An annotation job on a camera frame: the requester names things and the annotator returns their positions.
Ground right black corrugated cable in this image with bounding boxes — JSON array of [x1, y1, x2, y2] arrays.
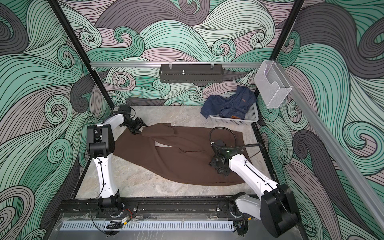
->
[[208, 126, 265, 151]]

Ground aluminium rail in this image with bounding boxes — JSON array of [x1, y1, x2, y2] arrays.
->
[[275, 63, 384, 229], [90, 61, 262, 69]]

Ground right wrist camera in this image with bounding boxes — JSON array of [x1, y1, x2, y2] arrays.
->
[[212, 140, 227, 153]]

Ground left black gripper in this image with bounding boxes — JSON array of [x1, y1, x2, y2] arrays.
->
[[122, 117, 147, 135]]

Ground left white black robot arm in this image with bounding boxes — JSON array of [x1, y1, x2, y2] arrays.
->
[[86, 111, 146, 211]]

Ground aluminium rear rail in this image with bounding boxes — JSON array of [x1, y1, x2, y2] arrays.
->
[[90, 61, 262, 69]]

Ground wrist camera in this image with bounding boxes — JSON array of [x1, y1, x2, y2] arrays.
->
[[212, 140, 227, 153], [118, 105, 132, 116]]

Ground white slotted cable duct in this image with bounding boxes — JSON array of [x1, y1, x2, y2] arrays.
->
[[60, 220, 235, 231]]

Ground aluminium right rail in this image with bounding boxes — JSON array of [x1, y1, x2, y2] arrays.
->
[[275, 63, 384, 229]]

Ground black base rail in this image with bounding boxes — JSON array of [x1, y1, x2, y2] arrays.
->
[[56, 195, 298, 218]]

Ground navy blue trousers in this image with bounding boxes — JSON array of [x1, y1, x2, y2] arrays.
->
[[200, 86, 257, 120]]

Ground clear plastic wall bin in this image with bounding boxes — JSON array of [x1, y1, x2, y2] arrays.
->
[[254, 61, 292, 109]]

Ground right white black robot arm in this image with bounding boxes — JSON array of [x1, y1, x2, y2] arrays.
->
[[210, 149, 301, 238]]

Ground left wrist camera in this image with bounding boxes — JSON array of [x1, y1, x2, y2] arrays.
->
[[118, 105, 132, 116]]

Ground black left corner post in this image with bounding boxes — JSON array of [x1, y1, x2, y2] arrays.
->
[[47, 0, 115, 110]]

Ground brown trousers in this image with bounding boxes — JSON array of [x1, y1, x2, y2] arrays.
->
[[114, 124, 244, 186]]

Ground white plastic laundry basket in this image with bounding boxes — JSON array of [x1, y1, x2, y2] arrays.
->
[[209, 102, 259, 126]]

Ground black corner post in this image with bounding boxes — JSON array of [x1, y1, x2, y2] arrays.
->
[[254, 0, 306, 98], [47, 0, 115, 110]]

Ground black right corner post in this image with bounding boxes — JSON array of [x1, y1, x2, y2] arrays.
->
[[254, 0, 306, 98]]

